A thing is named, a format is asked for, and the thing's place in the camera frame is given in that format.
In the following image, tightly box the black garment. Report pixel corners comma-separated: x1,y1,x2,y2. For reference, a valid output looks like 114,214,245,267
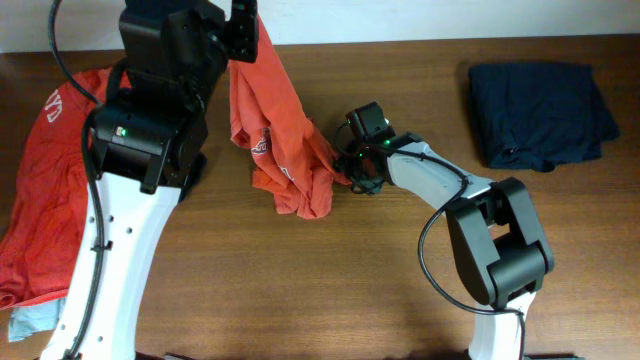
178,153,207,202

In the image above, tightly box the folded navy blue garment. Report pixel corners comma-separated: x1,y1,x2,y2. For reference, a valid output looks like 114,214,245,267
468,62,620,173

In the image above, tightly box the light blue garment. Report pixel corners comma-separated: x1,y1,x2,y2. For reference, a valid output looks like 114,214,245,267
8,297,66,343

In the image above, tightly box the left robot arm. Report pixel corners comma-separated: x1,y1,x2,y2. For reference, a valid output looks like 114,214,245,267
42,0,259,359

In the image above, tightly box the red mesh jersey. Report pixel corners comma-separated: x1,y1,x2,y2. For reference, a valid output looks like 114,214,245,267
0,67,132,311

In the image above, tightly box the orange soccer t-shirt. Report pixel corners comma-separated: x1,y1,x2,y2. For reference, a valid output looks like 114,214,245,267
229,22,350,220

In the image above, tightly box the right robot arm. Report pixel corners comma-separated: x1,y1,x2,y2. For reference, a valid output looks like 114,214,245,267
335,133,555,359

